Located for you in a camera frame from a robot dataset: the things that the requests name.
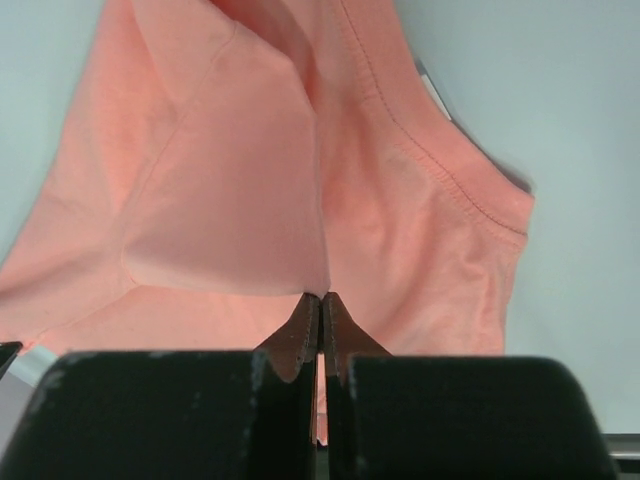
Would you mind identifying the salmon pink t shirt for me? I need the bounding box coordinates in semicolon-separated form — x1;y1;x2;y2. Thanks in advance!
1;1;534;355

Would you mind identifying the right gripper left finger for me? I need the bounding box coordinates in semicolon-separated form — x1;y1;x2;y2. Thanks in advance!
17;294;320;479

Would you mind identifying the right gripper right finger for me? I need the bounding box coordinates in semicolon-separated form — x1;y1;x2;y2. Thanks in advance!
322;293;619;479

